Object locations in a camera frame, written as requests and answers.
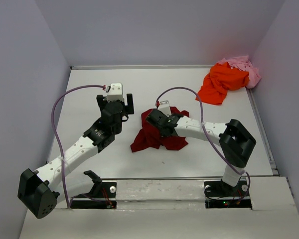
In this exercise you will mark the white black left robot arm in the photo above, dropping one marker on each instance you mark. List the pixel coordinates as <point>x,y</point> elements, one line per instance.
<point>42,189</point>

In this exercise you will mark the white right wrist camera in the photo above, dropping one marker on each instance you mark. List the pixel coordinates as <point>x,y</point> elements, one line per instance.
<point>163,108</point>

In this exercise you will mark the white front board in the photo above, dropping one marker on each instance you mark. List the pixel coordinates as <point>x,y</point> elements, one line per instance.
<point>273,215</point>

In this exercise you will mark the pink t shirt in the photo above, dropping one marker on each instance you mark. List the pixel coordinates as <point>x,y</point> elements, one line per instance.
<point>244,64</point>

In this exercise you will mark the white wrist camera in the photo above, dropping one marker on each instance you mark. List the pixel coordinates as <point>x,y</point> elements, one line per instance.
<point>114,92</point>
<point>163,108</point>

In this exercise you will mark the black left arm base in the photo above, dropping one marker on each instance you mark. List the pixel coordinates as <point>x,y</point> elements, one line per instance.
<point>101,194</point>

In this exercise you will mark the dark red t shirt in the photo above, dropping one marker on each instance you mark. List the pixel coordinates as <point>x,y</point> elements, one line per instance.
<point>149,136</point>

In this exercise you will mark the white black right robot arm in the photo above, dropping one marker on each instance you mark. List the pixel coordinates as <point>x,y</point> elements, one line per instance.
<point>231,140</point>

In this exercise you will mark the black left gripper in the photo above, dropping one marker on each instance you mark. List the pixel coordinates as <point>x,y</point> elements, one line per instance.
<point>127,109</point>

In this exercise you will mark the white rail at table edge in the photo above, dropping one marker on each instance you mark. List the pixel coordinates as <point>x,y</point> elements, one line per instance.
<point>117,67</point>

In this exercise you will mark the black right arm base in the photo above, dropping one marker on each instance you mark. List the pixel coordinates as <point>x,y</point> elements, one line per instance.
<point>219,195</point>

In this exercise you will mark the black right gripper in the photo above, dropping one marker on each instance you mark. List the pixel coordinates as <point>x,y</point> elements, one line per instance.
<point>166,115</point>

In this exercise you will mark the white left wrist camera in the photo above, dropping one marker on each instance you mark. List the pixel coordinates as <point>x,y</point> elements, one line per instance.
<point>114,92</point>

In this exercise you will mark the orange t shirt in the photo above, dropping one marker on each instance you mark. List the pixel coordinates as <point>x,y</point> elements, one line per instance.
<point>221,79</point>

